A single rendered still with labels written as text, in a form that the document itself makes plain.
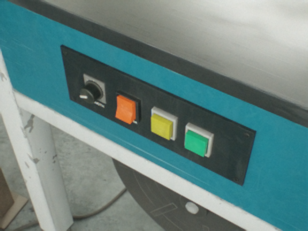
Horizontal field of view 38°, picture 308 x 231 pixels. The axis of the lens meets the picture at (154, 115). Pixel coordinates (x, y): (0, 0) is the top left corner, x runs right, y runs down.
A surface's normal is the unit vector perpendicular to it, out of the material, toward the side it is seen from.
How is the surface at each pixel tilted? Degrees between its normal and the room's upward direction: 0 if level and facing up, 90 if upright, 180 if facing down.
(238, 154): 90
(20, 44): 90
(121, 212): 0
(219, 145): 90
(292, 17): 0
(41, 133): 90
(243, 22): 0
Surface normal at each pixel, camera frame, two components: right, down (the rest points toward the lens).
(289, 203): -0.55, 0.60
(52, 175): 0.84, 0.40
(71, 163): 0.00, -0.70
